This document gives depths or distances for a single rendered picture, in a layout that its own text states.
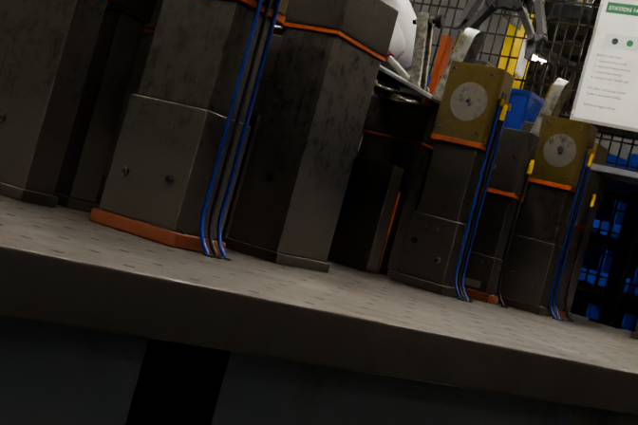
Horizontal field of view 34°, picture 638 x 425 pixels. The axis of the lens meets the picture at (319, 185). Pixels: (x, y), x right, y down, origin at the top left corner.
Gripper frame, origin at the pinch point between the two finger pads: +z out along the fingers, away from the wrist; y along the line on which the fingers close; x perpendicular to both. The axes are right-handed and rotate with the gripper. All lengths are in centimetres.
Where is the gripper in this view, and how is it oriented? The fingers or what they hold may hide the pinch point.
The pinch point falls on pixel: (492, 63)
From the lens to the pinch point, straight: 207.9
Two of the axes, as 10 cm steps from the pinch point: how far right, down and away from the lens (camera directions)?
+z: -2.6, 9.6, -0.4
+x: 5.0, 1.7, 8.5
